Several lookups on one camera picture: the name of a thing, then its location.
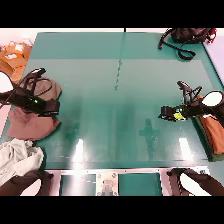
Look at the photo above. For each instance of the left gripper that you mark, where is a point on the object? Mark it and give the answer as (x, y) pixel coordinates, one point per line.
(51, 107)

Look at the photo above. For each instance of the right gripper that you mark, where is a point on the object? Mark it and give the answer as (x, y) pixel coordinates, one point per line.
(169, 112)

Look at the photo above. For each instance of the grey-brown T-shirt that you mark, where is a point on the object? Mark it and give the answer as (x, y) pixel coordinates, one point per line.
(46, 87)

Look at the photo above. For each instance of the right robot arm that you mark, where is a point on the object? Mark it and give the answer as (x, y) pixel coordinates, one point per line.
(213, 100)

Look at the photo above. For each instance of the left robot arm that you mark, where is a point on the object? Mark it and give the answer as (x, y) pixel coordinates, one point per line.
(23, 100)

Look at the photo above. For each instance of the pink-brown garment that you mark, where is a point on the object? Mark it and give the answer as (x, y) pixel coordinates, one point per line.
(30, 125)

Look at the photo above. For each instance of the folded green garment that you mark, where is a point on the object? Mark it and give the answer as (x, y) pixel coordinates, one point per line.
(204, 140)

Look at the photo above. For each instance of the white garment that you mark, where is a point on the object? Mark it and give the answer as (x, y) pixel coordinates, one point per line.
(18, 158)

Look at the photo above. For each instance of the black bag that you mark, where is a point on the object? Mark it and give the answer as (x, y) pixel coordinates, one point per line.
(188, 36)

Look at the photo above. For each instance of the silver frame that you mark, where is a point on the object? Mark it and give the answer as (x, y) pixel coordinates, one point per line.
(106, 183)

